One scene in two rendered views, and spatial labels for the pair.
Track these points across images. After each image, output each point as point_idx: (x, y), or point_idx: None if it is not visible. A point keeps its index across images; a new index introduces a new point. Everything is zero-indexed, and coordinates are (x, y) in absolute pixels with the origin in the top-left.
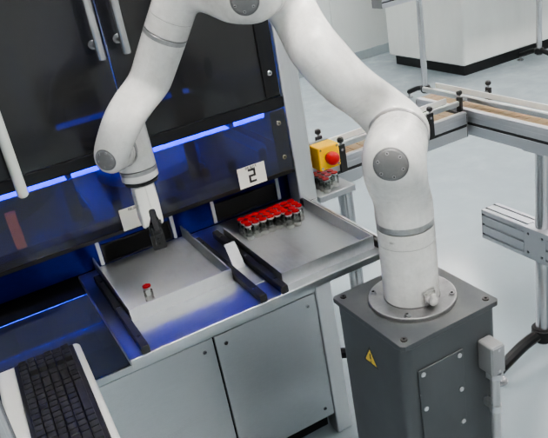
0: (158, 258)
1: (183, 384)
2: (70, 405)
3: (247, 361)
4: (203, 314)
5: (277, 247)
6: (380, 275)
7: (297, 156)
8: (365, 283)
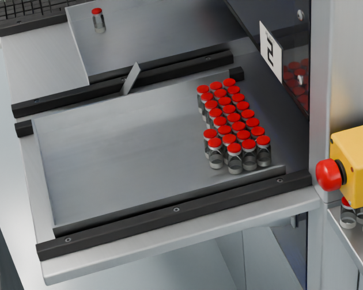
0: (212, 29)
1: None
2: (7, 15)
3: (254, 245)
4: (36, 69)
5: (152, 136)
6: None
7: (313, 105)
8: None
